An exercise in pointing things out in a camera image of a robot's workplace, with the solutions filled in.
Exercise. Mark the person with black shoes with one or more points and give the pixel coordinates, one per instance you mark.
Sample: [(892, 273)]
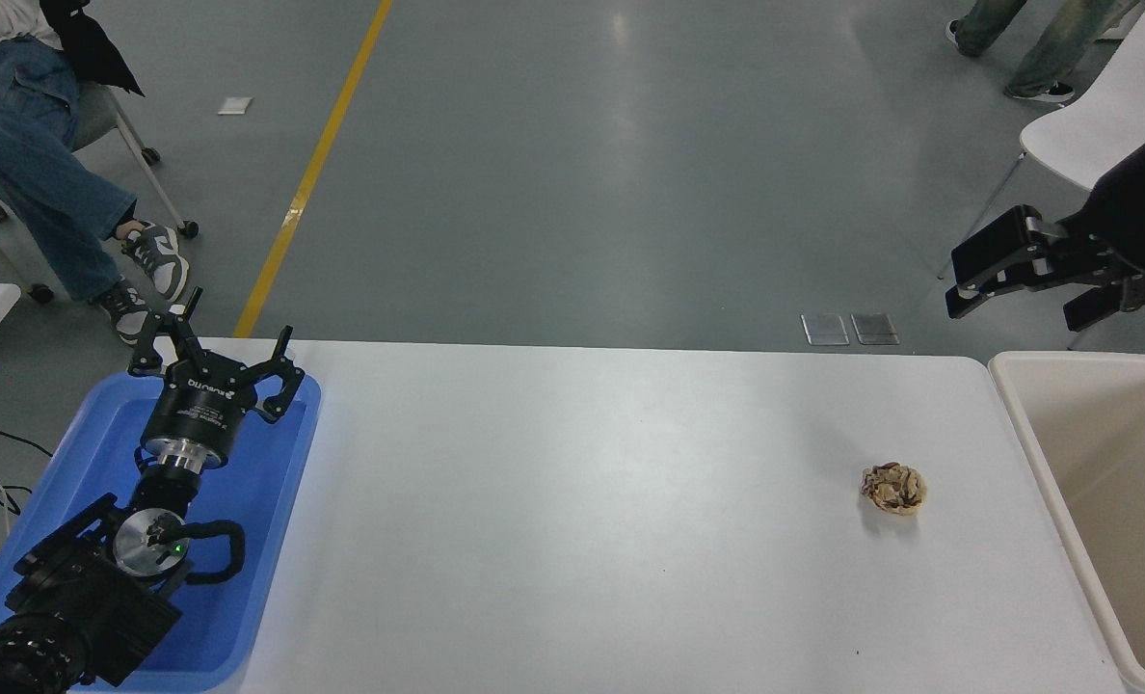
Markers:
[(1054, 39)]

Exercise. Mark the grey wheeled chair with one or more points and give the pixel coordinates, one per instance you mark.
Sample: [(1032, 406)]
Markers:
[(100, 116)]

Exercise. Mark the blue plastic tray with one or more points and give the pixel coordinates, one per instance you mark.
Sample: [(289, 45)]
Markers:
[(264, 482)]

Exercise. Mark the white shell chair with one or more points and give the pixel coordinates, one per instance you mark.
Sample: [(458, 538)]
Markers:
[(1112, 106)]

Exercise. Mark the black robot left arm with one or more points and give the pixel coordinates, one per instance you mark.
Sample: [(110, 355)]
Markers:
[(81, 598)]

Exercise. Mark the black jacket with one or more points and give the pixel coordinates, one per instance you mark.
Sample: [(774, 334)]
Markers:
[(91, 43)]

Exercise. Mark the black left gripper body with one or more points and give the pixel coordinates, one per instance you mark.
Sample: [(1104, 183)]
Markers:
[(197, 410)]

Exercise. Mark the tan paper ball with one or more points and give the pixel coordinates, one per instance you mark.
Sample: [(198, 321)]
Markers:
[(892, 489)]

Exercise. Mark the silver floor plate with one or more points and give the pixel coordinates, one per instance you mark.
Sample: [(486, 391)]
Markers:
[(825, 329), (875, 329)]

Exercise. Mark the large pale bin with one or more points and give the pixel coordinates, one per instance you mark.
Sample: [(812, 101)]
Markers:
[(1112, 463)]

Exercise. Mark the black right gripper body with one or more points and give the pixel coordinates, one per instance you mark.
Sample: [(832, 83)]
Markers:
[(1141, 212)]

